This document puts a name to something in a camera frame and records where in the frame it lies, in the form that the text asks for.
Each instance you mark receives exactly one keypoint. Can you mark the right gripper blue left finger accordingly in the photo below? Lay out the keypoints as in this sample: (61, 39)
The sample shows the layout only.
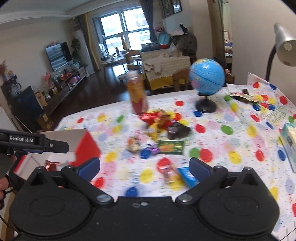
(79, 178)

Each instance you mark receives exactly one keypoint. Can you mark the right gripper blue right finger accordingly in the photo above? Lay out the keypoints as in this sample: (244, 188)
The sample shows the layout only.
(209, 179)

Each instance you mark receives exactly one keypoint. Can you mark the blue snack packet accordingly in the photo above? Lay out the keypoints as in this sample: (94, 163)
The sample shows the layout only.
(188, 178)

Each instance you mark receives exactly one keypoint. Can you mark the small sausage snack stick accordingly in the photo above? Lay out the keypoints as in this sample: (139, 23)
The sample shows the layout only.
(170, 174)

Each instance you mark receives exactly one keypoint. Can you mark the green snack packet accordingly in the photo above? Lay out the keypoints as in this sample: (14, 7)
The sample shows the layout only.
(171, 147)

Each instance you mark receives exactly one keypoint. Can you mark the black snack packet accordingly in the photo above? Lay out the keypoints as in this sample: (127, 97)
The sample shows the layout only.
(180, 130)

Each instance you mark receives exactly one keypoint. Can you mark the red orange snack bag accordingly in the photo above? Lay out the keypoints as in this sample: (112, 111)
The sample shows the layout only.
(160, 118)

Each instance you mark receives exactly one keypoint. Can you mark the yellow triangular snack packet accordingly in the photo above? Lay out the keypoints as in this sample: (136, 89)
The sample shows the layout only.
(154, 131)

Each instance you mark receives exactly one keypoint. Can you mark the person's left hand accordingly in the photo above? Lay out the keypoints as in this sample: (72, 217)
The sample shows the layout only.
(5, 183)

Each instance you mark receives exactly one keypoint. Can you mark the shiny red foil wrapper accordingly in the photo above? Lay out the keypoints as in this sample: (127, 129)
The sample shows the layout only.
(51, 166)

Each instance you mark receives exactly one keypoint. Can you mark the dark brown wrapped candy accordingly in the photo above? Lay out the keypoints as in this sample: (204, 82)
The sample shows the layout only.
(172, 132)

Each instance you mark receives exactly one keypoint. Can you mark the purple wrapped candy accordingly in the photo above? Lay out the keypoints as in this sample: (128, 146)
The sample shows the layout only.
(154, 150)

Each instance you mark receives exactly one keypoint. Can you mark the colourful balloon tablecloth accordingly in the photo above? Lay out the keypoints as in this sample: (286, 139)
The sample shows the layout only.
(236, 135)

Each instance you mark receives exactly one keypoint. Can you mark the long tv cabinet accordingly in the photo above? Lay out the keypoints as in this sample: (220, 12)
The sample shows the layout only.
(59, 88)

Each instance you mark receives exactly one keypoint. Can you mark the open dark wrapper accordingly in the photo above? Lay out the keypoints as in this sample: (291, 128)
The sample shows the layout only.
(244, 96)

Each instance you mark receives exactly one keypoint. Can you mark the tissue pack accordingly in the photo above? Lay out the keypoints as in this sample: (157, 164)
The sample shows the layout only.
(288, 139)

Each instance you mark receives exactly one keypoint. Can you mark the flat screen television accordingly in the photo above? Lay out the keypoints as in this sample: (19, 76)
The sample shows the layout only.
(58, 55)

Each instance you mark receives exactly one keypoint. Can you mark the blue desk globe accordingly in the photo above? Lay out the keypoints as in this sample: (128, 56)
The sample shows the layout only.
(206, 76)

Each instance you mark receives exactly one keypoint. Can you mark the wooden chair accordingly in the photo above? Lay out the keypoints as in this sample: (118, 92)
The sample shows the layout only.
(182, 74)

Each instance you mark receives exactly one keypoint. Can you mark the tea drink bottle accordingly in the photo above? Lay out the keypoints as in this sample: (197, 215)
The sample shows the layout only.
(136, 90)

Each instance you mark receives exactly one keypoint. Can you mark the coffee table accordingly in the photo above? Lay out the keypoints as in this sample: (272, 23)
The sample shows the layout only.
(113, 61)

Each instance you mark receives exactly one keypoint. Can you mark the sofa with yellow cover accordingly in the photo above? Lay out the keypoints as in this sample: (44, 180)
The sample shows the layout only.
(159, 67)

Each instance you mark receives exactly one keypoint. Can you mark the silver desk lamp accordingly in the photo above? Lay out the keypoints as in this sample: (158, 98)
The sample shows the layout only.
(284, 47)

